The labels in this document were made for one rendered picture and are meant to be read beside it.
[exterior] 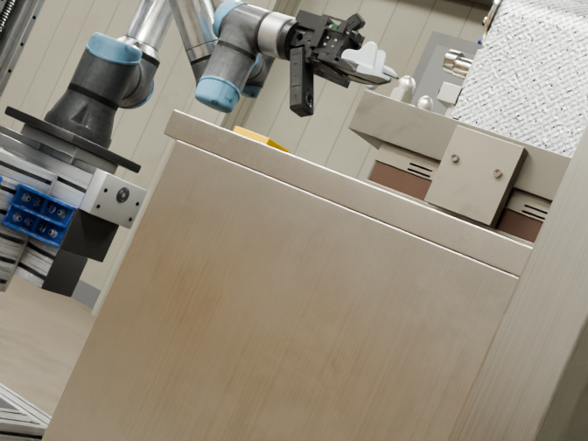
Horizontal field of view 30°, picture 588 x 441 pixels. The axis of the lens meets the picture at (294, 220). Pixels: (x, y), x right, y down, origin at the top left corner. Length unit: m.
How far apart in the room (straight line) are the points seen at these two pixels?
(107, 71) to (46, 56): 5.21
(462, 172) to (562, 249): 0.66
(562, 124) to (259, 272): 0.50
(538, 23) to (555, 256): 0.97
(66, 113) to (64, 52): 5.13
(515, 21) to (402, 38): 4.31
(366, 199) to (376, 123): 0.14
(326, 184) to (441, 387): 0.32
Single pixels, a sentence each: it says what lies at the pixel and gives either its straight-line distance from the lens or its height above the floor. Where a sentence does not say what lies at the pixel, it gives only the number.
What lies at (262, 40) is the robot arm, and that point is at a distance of 1.90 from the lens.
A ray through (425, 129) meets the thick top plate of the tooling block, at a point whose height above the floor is 1.00.
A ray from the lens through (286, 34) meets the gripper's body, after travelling 1.88.
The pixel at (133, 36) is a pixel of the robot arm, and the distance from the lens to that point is 2.54.
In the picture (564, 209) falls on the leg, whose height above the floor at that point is 0.88.
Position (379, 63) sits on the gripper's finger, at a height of 1.12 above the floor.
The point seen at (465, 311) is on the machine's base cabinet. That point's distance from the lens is 1.37.
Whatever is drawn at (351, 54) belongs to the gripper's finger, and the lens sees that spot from 1.82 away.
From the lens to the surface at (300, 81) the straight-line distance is 1.84.
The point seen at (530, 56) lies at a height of 1.20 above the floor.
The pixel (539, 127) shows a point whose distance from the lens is 1.68.
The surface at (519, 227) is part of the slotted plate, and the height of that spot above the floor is 0.93.
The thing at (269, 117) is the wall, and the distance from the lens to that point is 6.29.
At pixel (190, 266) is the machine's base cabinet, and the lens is 1.56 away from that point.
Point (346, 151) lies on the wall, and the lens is 5.96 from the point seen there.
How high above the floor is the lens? 0.77
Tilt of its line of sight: 2 degrees up
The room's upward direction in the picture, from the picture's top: 24 degrees clockwise
